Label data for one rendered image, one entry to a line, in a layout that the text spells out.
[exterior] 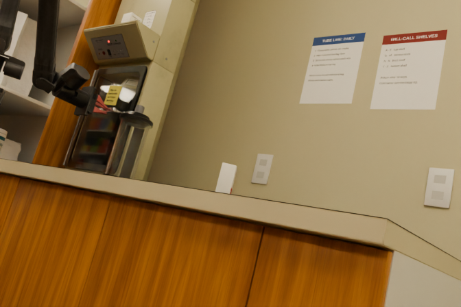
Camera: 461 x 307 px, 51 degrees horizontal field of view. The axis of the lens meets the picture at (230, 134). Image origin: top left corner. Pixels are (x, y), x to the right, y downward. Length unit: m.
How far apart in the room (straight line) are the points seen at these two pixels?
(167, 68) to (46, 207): 0.69
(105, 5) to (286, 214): 1.47
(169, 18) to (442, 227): 1.14
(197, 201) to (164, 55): 0.92
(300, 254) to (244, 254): 0.11
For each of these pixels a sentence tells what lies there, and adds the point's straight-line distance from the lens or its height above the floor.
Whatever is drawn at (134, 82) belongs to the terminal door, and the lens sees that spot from 1.75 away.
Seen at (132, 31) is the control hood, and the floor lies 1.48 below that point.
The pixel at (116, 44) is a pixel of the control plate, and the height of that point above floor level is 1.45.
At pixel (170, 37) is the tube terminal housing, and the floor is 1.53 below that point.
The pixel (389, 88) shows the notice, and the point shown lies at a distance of 1.68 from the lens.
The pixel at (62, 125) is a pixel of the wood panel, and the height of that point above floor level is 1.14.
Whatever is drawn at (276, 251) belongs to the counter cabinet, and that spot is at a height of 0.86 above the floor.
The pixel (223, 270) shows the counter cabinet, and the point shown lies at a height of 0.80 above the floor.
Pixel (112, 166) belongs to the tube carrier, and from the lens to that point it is 1.50.
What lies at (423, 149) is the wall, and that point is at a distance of 1.57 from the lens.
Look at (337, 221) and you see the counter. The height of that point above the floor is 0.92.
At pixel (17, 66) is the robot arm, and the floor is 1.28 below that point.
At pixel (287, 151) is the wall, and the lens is 1.77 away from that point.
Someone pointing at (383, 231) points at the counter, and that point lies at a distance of 0.75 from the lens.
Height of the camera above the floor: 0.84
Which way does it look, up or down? 13 degrees up
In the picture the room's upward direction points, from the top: 14 degrees clockwise
